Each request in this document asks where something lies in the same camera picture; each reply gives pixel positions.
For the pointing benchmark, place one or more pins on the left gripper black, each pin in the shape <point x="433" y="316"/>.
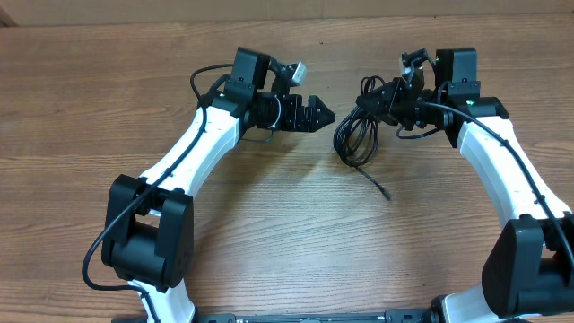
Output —
<point x="304" y="120"/>

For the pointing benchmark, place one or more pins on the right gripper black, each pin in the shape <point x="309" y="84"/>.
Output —
<point x="388" y="94"/>

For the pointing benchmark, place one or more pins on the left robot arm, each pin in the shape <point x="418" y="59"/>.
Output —
<point x="148" y="237"/>

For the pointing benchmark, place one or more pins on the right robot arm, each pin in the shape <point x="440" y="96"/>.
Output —
<point x="529" y="272"/>

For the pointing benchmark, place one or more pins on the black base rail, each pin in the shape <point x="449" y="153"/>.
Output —
<point x="389" y="316"/>

